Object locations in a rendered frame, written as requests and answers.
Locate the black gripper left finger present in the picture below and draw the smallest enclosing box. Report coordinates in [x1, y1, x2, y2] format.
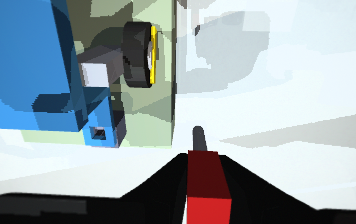
[0, 153, 188, 224]

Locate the red-headed stop pin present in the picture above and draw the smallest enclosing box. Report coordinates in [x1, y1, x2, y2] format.
[186, 126, 232, 224]

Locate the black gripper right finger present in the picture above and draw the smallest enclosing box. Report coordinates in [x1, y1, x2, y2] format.
[219, 155, 356, 224]

